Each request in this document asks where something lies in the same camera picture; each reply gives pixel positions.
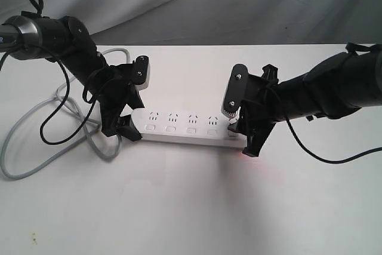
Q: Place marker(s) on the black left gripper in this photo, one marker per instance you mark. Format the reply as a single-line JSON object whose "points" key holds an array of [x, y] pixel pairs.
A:
{"points": [[113, 88]]}

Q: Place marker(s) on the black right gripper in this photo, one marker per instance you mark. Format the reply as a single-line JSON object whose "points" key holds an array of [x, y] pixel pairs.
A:
{"points": [[254, 118]]}

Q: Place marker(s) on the white five-outlet power strip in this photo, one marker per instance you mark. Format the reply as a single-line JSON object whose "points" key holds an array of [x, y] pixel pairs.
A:
{"points": [[188, 128]]}

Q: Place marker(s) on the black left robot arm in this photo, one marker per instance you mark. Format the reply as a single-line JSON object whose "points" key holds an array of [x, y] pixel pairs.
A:
{"points": [[67, 42]]}

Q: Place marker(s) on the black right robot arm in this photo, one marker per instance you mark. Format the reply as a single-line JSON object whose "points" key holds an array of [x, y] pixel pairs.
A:
{"points": [[337, 87]]}

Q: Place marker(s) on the grey backdrop cloth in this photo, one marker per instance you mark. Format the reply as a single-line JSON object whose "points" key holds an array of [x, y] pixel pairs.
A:
{"points": [[217, 22]]}

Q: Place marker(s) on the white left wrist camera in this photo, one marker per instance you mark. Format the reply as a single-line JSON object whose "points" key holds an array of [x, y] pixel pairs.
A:
{"points": [[140, 73]]}

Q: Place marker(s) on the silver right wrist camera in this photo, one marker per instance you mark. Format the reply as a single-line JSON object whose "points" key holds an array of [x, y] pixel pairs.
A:
{"points": [[235, 91]]}

